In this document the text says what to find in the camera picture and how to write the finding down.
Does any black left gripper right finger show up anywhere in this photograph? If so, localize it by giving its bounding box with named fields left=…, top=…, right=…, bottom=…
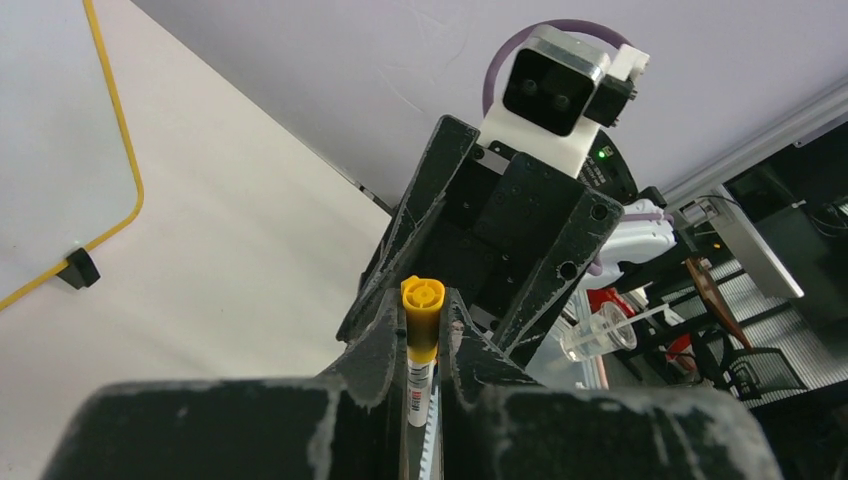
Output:
left=439, top=289, right=781, bottom=479

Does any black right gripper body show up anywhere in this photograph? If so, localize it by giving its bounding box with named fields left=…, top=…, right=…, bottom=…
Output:
left=410, top=146, right=589, bottom=327

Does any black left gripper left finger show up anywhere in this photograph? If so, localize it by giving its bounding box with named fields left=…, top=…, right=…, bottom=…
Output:
left=43, top=289, right=408, bottom=479

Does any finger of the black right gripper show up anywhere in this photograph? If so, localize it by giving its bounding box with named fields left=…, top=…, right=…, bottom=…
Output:
left=336, top=115, right=480, bottom=343
left=493, top=188, right=623, bottom=368

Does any yellow marker cap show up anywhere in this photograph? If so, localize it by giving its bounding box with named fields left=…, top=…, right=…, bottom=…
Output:
left=400, top=275, right=446, bottom=364

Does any yellow framed whiteboard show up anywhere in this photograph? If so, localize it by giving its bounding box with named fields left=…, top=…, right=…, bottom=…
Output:
left=1, top=1, right=144, bottom=306

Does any white marker pen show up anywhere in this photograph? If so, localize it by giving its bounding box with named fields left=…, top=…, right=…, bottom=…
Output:
left=407, top=359, right=437, bottom=428

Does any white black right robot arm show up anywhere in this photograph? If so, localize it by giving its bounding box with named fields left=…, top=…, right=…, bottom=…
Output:
left=337, top=115, right=675, bottom=365

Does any clear plastic cup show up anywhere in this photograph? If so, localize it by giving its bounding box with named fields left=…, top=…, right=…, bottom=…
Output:
left=559, top=301, right=668, bottom=362

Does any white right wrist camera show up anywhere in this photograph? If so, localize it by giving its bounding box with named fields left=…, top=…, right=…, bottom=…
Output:
left=478, top=19, right=650, bottom=177

